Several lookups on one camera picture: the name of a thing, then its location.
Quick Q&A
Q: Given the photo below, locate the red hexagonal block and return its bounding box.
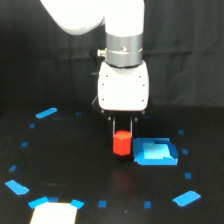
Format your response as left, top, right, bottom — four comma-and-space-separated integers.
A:
113, 130, 132, 156

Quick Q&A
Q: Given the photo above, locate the blue tape square patch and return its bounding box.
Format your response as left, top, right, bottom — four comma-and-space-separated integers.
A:
133, 138, 178, 166

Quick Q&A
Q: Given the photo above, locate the long blue tape bottom-right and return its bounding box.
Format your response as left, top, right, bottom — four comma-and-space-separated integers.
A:
173, 190, 201, 207

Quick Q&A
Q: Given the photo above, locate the long blue tape left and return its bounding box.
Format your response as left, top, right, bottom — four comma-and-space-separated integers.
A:
5, 180, 29, 195

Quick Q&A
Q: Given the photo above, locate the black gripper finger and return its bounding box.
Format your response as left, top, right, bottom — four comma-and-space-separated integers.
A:
112, 116, 116, 135
130, 117, 137, 138

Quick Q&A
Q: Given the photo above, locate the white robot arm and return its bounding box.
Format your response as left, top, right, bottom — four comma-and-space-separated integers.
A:
40, 0, 149, 132

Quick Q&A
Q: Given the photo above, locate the long blue tape bottom-left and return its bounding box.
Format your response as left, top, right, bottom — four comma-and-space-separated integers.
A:
28, 196, 49, 209

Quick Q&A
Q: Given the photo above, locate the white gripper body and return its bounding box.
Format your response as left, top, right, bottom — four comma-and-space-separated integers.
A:
92, 61, 149, 112

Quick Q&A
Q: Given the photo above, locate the blue tape beside paper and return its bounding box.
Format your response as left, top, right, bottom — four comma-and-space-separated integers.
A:
70, 199, 85, 209

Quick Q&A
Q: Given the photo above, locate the white paper sheet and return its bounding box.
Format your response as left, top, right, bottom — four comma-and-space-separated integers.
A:
30, 202, 77, 224

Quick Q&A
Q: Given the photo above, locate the long blue tape top-left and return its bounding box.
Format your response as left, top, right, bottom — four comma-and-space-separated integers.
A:
35, 108, 57, 119

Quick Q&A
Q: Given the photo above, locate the black backdrop curtain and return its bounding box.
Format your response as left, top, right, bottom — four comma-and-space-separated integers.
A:
0, 0, 224, 107

